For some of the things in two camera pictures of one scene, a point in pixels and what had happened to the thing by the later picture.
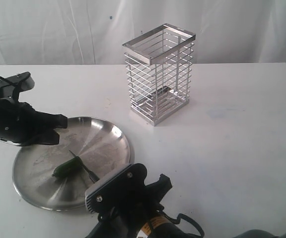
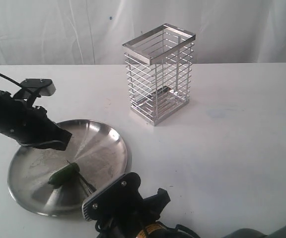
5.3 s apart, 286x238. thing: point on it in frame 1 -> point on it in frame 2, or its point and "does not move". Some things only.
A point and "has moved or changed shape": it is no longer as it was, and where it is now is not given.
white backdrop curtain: x=49 y=32 does not move
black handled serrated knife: x=92 y=176 -> x=89 y=188
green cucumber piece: x=68 y=167 has moved or changed shape
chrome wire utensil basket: x=158 y=65 does not move
